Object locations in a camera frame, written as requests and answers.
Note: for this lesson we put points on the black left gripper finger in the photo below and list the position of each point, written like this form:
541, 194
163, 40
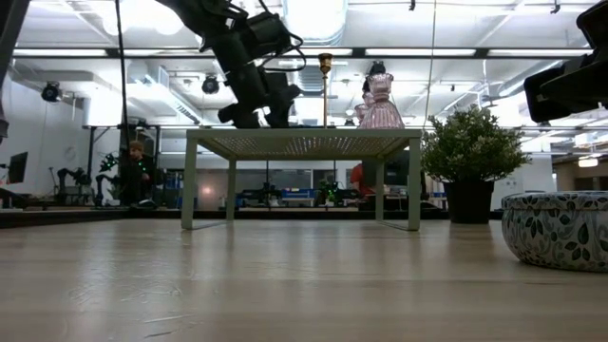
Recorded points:
244, 119
278, 109

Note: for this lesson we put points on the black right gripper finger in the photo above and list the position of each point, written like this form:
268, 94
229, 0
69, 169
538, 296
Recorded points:
534, 100
584, 85

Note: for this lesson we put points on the tall brass candlestick holder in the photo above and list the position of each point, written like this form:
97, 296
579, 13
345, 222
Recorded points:
325, 62

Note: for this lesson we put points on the pink ribbed glass candle holder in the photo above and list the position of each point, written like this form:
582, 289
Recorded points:
362, 111
382, 116

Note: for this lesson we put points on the blue floral candle tin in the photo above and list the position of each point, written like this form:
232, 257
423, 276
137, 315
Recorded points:
556, 233

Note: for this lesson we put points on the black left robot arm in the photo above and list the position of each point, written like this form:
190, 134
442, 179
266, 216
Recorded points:
199, 14

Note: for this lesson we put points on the pale green perforated shelf riser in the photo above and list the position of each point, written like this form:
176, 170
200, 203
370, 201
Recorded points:
304, 135

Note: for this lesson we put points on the black ceiling spot lamp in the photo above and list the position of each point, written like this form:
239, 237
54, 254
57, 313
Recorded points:
377, 69
51, 91
210, 85

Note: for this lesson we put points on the lit rectangular background lamp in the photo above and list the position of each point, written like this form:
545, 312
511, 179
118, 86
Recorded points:
588, 162

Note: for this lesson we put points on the green artificial bush plant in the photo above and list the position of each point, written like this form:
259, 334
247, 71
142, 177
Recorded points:
470, 147

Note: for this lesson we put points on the white background cabinet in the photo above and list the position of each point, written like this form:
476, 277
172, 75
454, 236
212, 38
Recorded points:
527, 183

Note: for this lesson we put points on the person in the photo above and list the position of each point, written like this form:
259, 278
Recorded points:
357, 178
138, 176

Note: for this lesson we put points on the black plant pot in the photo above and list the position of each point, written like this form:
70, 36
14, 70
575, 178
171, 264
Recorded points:
468, 202

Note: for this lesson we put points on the ceiling light track bar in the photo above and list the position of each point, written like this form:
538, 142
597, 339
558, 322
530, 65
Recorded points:
418, 52

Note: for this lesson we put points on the black background monitor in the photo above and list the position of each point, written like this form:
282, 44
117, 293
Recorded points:
18, 167

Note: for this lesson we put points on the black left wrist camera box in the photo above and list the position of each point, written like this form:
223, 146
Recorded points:
268, 33

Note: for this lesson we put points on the round white ventilation duct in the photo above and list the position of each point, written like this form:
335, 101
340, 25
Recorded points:
316, 19

